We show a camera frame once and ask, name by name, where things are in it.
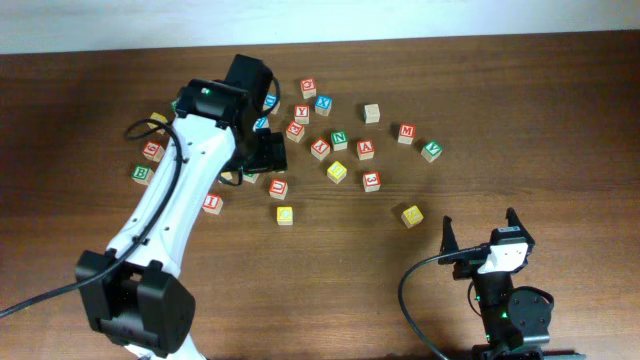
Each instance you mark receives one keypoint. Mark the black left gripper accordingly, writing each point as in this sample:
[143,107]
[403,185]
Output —
[273,154]

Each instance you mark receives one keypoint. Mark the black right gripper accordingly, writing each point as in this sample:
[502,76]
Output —
[449,242]

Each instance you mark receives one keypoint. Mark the green R block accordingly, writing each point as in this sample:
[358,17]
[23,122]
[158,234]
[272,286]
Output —
[251,178]

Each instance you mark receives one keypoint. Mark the yellow C block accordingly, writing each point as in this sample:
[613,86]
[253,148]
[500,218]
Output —
[284,215]

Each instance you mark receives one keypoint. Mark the red I block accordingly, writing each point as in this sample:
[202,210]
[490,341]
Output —
[212,204]

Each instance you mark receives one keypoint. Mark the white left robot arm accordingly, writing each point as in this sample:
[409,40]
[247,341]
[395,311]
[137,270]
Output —
[131,292]

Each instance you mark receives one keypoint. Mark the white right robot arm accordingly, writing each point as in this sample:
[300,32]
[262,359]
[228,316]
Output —
[515,320]

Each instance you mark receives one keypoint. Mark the red U block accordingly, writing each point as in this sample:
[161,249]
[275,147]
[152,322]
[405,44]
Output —
[278,189]

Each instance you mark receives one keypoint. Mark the blue H block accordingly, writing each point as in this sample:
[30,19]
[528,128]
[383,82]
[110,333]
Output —
[261,123]

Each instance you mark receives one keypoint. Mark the red E block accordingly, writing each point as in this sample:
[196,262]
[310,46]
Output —
[295,131]

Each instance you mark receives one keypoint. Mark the yellow S block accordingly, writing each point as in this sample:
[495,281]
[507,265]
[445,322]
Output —
[227,176]

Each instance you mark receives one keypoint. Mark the red Y block lower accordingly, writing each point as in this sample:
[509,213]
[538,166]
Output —
[320,149]

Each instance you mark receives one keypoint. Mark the red y block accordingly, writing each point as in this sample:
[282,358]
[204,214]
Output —
[302,114]
[320,149]

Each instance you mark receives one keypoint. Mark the red Y block upper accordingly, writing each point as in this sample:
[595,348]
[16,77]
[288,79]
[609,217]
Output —
[302,114]

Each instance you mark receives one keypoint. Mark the blue D block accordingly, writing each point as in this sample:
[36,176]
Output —
[271,103]

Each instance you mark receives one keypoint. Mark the yellow E block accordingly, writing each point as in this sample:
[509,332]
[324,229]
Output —
[336,172]

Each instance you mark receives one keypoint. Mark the yellow K block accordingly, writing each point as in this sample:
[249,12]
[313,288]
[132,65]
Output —
[412,216]

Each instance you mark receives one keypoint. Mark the green N block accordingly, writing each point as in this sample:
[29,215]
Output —
[339,140]

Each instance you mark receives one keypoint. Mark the blue X block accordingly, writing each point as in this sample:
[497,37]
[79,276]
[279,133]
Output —
[323,105]

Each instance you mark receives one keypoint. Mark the red C block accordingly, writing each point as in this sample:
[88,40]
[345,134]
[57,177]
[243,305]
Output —
[308,88]

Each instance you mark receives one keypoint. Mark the green V block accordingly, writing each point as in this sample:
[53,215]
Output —
[431,151]

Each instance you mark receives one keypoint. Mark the red A block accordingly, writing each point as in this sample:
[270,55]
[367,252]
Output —
[365,149]

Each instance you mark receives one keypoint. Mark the red 3 block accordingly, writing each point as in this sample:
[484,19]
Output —
[371,181]

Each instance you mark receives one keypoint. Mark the plain wooden block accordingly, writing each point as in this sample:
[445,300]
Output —
[371,113]

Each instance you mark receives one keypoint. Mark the yellow block far left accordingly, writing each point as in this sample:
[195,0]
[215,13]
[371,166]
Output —
[157,118]

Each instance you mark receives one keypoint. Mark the red 6 block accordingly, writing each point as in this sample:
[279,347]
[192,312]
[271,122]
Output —
[153,151]

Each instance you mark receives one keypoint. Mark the red M block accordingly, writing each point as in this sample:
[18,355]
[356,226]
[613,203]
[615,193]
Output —
[406,134]

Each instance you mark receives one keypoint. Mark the green B block left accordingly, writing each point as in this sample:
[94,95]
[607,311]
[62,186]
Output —
[142,174]

